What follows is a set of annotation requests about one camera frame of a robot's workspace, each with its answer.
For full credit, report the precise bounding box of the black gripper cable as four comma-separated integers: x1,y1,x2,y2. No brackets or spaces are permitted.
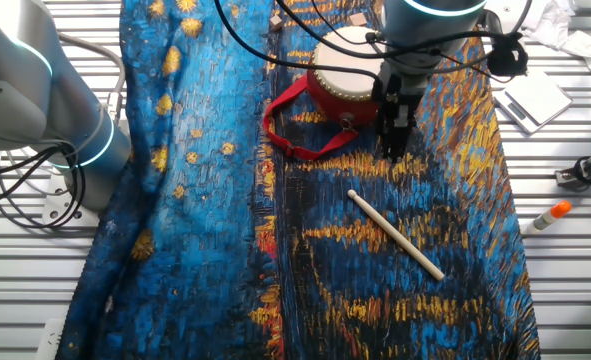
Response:
213,0,384,84

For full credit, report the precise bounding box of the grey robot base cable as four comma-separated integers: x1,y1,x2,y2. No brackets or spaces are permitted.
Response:
57,32,127,124

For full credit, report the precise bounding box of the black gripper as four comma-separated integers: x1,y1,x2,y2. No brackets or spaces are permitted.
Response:
373,64,426,162

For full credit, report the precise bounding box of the white digital scale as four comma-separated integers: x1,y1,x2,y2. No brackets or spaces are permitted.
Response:
492,69,575,135

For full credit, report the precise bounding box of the white power strip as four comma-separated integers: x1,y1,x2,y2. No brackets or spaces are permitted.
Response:
34,318,66,360

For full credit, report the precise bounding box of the metal bracket clamp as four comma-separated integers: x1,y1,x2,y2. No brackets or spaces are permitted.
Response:
554,152,591,191

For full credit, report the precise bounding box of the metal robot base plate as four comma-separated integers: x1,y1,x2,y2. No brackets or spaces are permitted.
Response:
42,172,101,229

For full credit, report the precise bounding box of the blue starry night painted cloth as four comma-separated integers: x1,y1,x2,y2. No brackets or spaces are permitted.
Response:
54,0,542,360

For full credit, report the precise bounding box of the glue stick with orange cap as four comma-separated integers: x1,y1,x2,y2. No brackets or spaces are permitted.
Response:
522,199,574,236

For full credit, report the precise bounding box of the black camera cable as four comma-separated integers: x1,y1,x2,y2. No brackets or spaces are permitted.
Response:
274,0,526,61

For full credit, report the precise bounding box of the black cable bundle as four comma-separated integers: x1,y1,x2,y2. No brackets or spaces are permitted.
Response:
0,142,87,231

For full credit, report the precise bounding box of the red drum strap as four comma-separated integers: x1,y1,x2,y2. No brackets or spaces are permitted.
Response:
262,73,360,162

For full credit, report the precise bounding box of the black looped cable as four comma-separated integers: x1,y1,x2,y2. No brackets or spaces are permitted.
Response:
572,155,591,186

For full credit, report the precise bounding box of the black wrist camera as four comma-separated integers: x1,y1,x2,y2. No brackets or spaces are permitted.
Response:
485,30,530,79

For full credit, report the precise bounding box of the crumpled white paper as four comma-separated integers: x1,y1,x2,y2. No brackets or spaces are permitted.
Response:
522,0,591,84

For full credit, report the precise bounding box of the pale wooden drumstick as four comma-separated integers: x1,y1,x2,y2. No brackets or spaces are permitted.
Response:
346,188,446,282

